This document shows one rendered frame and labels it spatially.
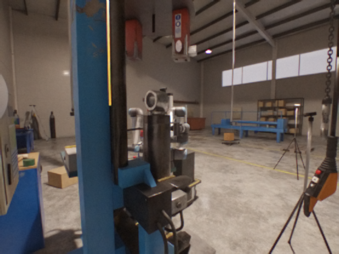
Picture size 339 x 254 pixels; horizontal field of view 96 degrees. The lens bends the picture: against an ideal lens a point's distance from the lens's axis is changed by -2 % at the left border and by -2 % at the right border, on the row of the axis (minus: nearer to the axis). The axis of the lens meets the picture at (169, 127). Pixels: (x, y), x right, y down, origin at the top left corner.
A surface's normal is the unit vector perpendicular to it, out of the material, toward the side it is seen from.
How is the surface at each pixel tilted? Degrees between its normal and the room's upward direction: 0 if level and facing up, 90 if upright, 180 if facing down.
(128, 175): 90
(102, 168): 90
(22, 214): 90
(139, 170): 90
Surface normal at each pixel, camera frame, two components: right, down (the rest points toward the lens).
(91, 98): 0.62, 0.07
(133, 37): -0.30, 0.08
